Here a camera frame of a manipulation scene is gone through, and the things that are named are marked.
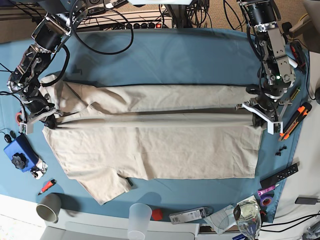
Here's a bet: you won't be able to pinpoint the black remote control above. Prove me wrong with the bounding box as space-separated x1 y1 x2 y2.
260 163 299 189

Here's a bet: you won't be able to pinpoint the white caster wheel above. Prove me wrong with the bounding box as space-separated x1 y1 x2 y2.
30 160 48 180

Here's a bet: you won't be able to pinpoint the packaged tool blister pack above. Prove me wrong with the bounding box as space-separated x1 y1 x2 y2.
169 206 213 225

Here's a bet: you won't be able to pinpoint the black computer mouse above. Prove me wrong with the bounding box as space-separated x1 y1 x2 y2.
4 134 12 144

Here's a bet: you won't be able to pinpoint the small black screws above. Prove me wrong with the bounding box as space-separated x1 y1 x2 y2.
275 145 287 156

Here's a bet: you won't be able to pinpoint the red marker pen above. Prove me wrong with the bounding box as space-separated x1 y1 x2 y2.
37 179 57 196

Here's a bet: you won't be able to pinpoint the black knob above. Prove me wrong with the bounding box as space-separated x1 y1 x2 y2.
11 153 27 170

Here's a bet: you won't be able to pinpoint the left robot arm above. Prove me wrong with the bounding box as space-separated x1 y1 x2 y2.
237 0 296 135

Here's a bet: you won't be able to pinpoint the power strip with red switch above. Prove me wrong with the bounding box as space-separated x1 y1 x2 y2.
121 21 166 30

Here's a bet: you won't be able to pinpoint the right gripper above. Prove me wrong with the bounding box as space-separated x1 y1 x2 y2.
19 97 63 135

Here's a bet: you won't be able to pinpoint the red tape roll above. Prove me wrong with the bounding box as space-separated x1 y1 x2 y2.
15 111 25 125

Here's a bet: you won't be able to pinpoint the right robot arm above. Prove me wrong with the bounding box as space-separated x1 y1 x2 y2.
2 0 88 135

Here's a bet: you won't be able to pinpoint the black phone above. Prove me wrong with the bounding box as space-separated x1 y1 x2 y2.
294 195 320 205

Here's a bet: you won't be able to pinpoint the green yellow small tool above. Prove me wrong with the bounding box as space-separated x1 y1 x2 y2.
289 86 301 101

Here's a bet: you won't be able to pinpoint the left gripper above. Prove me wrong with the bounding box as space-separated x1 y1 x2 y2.
235 97 292 135

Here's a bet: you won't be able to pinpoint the purple tape roll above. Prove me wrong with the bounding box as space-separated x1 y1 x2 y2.
260 193 274 207

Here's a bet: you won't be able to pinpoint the beige T-shirt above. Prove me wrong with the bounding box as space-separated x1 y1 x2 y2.
40 81 263 205

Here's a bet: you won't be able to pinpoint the purple glue tube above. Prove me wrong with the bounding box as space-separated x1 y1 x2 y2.
257 184 279 197

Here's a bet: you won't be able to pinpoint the blue tablecloth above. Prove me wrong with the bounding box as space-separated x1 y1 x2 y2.
0 28 300 218

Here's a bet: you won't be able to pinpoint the grey mug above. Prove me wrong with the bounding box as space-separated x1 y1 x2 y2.
36 193 62 224

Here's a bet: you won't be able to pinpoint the wine glass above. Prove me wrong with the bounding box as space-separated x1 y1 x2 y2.
233 200 262 240

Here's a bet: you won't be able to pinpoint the orange utility knife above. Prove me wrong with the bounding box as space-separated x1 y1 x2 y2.
278 102 312 142

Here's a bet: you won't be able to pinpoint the blue box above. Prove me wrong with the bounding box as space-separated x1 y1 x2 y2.
3 133 39 173

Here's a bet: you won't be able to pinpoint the translucent plastic cup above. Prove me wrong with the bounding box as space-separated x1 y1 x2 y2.
127 203 152 240

